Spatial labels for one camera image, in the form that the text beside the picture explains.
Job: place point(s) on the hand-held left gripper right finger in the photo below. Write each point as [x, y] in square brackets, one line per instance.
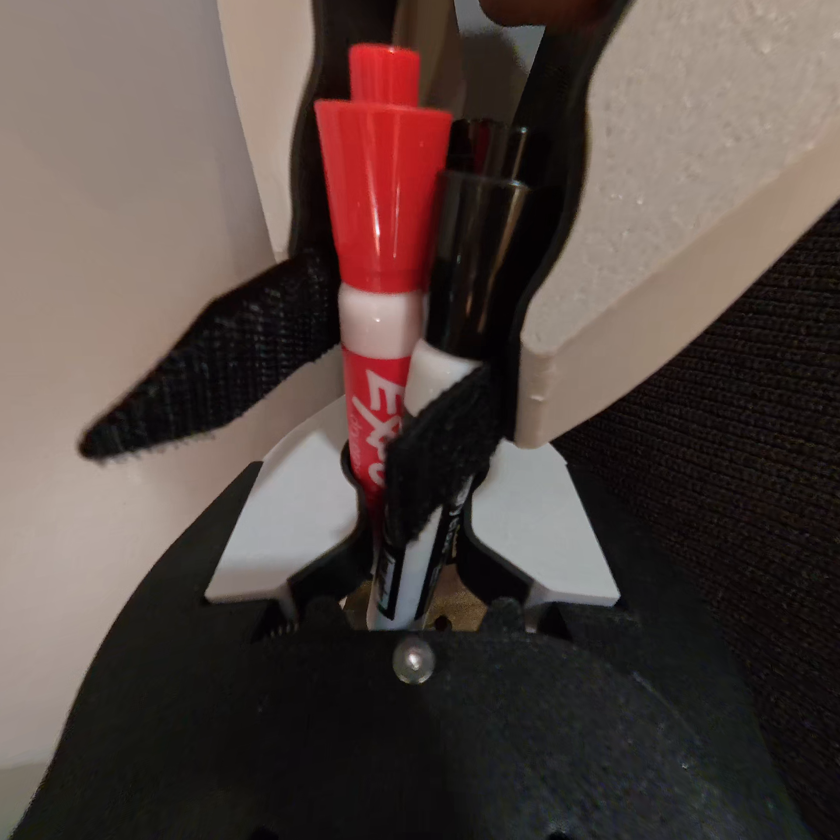
[544, 525]

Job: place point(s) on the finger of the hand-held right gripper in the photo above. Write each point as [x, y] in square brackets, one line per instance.
[689, 164]
[262, 98]

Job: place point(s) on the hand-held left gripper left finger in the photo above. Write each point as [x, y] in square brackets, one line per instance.
[289, 525]

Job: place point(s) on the red dry erase marker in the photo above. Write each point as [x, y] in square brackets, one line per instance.
[380, 197]

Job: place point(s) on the black dry erase marker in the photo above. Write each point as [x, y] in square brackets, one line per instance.
[479, 262]

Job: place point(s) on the person's right hand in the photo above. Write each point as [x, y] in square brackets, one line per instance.
[544, 10]

